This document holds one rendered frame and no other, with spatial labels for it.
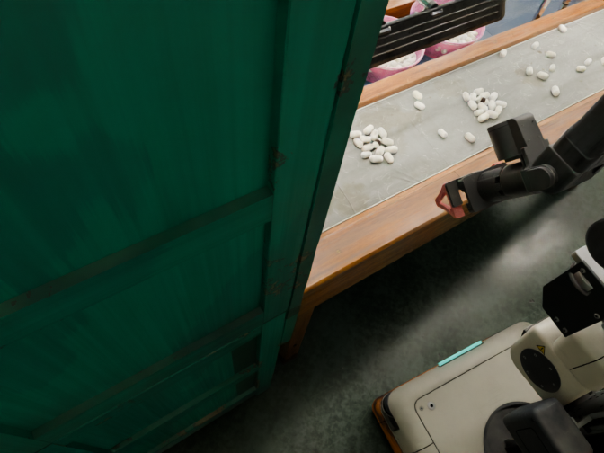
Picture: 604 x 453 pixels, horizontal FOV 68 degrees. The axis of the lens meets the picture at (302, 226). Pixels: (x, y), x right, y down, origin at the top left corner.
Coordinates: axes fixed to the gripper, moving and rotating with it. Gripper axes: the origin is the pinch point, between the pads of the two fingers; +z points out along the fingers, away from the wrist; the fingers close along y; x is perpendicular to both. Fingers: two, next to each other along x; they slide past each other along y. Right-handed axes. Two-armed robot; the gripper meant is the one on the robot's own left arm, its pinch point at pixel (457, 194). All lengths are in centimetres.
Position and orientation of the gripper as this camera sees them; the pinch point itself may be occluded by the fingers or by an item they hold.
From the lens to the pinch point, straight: 93.8
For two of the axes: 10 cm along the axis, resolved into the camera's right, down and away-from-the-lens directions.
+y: -8.9, 3.4, -3.0
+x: 3.5, 9.4, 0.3
